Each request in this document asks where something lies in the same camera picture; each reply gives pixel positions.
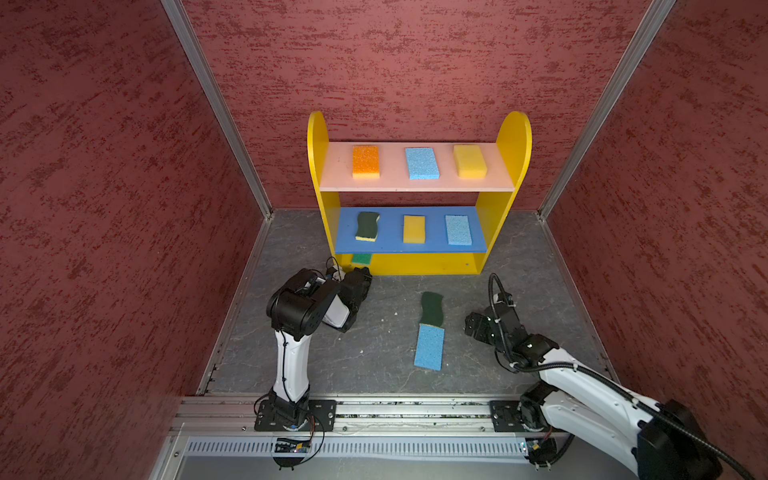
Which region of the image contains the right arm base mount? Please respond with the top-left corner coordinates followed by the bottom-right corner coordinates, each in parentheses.
top-left (489, 398), bottom-right (567, 436)

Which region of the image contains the orange sponge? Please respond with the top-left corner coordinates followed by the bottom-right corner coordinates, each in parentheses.
top-left (352, 145), bottom-right (380, 180)

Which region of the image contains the right aluminium corner post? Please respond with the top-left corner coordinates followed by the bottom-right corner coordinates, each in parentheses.
top-left (538, 0), bottom-right (676, 223)

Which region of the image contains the bright green yellow sponge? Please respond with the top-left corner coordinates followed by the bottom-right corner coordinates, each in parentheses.
top-left (351, 253), bottom-right (373, 266)

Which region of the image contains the blue sponge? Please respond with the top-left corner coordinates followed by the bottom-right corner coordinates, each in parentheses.
top-left (445, 215), bottom-right (473, 246)
top-left (414, 324), bottom-right (445, 371)
top-left (405, 147), bottom-right (440, 180)

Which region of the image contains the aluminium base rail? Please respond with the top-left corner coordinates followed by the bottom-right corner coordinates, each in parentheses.
top-left (170, 394), bottom-right (567, 438)

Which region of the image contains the yellow wooden two-tier shelf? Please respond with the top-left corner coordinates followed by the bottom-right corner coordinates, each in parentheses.
top-left (307, 111), bottom-right (533, 276)

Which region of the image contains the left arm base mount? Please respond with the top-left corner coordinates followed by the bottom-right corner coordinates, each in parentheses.
top-left (254, 398), bottom-right (338, 433)

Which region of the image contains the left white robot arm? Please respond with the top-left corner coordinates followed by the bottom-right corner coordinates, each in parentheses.
top-left (266, 267), bottom-right (373, 428)

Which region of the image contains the yellow sponge front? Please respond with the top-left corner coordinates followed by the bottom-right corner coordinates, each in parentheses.
top-left (403, 215), bottom-right (426, 245)

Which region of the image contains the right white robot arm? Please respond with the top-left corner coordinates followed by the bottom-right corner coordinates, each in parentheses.
top-left (464, 296), bottom-right (723, 479)

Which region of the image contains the perforated metal vent strip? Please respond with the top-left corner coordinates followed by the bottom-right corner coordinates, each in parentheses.
top-left (185, 437), bottom-right (528, 461)

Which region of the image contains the dark green wavy sponge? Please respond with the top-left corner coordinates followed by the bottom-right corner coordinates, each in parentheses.
top-left (354, 211), bottom-right (380, 242)
top-left (420, 292), bottom-right (444, 328)

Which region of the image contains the black corrugated cable conduit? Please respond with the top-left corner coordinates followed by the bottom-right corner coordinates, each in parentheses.
top-left (487, 272), bottom-right (757, 480)

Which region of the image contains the aluminium corner post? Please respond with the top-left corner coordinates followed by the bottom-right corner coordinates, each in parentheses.
top-left (538, 0), bottom-right (676, 223)
top-left (161, 0), bottom-right (273, 222)

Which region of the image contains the left aluminium corner post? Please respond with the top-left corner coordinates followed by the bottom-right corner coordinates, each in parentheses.
top-left (161, 0), bottom-right (273, 222)

